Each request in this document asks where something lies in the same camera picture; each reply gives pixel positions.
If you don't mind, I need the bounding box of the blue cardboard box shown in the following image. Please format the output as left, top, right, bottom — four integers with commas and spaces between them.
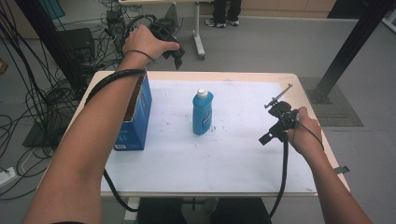
113, 73, 153, 152

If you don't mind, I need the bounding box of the black metal stand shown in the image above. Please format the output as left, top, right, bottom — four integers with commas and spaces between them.
13, 0, 88, 91

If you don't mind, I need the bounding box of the white table leg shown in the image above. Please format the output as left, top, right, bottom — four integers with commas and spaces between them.
123, 196, 141, 222

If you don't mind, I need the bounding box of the blue bottle with white cap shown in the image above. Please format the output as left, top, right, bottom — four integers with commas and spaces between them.
191, 88, 215, 136

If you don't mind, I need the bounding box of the black wrist band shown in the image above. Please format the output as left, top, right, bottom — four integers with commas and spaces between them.
123, 49, 156, 63

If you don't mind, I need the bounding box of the thin black cord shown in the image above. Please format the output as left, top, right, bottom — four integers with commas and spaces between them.
292, 120, 325, 152

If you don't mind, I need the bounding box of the white table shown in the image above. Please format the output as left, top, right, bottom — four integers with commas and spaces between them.
101, 79, 318, 193

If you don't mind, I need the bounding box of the person's right hand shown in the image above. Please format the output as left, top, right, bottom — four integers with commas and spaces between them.
286, 105, 325, 161

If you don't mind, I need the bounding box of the dark floor mat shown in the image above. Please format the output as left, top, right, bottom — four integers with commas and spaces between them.
298, 77, 364, 128

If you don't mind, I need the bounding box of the white desk frame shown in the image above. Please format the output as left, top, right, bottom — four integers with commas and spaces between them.
119, 0, 233, 62

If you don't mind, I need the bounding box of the person's right leg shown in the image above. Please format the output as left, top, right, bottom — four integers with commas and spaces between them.
209, 197, 272, 224

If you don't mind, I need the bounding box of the white power strip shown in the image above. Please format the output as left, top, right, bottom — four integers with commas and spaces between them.
0, 166, 17, 188

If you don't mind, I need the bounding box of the black floor base plate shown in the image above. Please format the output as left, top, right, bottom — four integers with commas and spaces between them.
21, 119, 68, 148

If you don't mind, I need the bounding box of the teal panel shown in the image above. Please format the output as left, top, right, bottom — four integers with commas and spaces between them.
38, 0, 66, 21

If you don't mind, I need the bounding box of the thick black gripper cable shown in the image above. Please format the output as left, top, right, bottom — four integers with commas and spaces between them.
83, 68, 148, 213
269, 136, 290, 218

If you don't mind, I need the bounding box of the tangle of black floor cables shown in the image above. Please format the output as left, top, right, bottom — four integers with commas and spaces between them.
0, 0, 185, 202

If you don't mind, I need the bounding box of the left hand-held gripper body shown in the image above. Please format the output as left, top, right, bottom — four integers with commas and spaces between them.
148, 21, 186, 62

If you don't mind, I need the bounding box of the person's left hand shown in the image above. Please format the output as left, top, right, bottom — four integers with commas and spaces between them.
120, 24, 181, 69

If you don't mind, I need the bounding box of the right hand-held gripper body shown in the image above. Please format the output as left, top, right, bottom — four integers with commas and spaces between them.
263, 83, 301, 143

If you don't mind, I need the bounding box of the person's left leg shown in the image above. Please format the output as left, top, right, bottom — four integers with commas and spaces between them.
136, 197, 188, 224

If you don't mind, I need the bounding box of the grey electronic device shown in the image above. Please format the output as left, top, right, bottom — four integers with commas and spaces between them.
106, 8, 126, 36

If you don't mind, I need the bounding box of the black metal pillar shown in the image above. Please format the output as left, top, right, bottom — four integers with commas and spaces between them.
307, 0, 396, 105

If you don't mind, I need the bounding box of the person's leg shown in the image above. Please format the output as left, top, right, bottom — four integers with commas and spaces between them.
209, 197, 272, 224
136, 197, 188, 224

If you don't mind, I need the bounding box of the black case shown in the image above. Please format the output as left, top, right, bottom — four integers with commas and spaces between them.
57, 27, 96, 63

